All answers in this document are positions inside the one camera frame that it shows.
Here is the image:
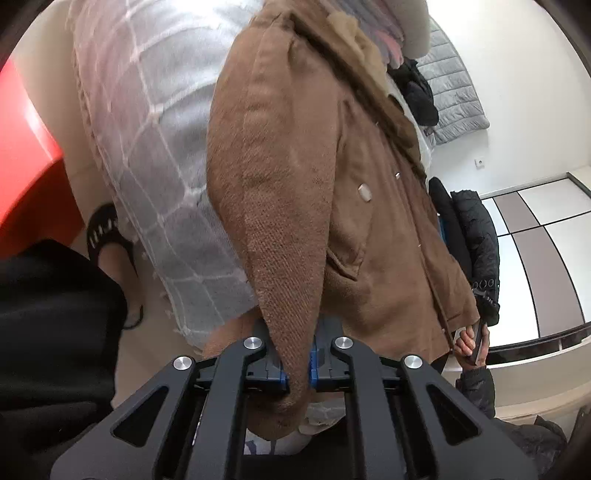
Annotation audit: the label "grey checked bedspread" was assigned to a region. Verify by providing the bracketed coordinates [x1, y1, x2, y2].
[67, 0, 264, 349]

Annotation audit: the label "dark quilted coat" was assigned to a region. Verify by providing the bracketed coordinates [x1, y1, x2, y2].
[450, 188, 502, 287]

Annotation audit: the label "blue-grey folded quilt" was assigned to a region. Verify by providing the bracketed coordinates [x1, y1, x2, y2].
[344, 0, 393, 33]

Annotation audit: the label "white patterned cloth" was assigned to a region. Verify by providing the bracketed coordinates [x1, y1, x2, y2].
[245, 399, 349, 455]

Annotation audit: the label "person's black pants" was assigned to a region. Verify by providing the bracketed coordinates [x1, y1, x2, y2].
[0, 237, 127, 480]

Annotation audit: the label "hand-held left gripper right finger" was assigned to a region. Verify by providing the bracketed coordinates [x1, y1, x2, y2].
[309, 316, 539, 480]

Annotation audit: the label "grey quilted jacket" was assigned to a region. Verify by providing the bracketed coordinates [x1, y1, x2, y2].
[416, 18, 490, 145]

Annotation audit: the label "person's dark puffer coat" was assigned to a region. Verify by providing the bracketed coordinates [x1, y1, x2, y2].
[494, 413, 571, 480]

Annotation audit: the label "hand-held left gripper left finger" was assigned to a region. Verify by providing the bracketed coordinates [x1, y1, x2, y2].
[51, 318, 291, 480]

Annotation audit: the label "person's right hand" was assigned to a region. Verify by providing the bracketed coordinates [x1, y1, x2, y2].
[452, 323, 483, 365]

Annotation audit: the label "black puffer jacket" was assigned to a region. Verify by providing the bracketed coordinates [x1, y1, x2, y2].
[388, 58, 439, 127]

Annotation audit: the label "pink fleece blanket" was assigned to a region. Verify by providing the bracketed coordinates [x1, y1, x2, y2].
[376, 25, 404, 70]

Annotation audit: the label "person's right forearm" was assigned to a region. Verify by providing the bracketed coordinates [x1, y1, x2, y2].
[455, 367, 497, 418]

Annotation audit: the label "grey folded duvet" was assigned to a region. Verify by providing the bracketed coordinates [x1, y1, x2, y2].
[388, 0, 432, 60]

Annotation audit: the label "white and grey wardrobe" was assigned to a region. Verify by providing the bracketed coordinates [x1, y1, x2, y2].
[480, 171, 591, 365]

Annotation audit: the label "black cloth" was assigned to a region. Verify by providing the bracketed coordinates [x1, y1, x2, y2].
[428, 176, 474, 287]

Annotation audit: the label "black slipper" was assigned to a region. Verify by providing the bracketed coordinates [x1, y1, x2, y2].
[87, 203, 145, 330]

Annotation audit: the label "brown jacket with fur collar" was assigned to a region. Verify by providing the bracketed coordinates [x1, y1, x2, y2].
[205, 0, 481, 444]

